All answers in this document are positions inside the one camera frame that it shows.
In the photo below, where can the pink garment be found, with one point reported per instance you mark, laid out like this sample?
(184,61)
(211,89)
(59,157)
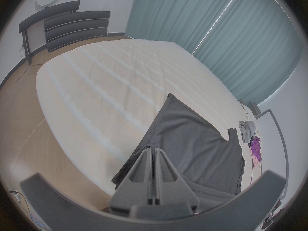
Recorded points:
(257,165)

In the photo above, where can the bed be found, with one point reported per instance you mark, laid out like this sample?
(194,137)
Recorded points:
(108,80)

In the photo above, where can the white printed pillow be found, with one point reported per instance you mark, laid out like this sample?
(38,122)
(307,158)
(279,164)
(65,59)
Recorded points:
(249,114)

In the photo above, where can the black chest of drawers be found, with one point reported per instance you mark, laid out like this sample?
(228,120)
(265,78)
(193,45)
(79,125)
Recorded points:
(77,30)

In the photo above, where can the black dressing table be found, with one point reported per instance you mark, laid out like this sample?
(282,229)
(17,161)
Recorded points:
(48,12)

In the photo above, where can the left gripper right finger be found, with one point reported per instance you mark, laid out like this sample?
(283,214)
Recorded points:
(178,189)

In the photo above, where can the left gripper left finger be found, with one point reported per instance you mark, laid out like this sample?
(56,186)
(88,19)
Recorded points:
(137,189)

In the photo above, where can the blue-green curtain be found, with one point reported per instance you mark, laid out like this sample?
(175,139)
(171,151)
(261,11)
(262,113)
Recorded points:
(168,13)
(240,56)

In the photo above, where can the grey bedside table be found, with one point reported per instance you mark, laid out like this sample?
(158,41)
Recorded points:
(252,106)

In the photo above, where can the black T-shirt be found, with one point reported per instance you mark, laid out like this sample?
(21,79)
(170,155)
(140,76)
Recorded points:
(192,148)

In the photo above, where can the purple garment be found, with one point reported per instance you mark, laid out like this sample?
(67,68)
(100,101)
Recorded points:
(256,148)

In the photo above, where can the grey garment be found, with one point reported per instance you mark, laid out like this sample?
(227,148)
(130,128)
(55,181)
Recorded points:
(247,129)

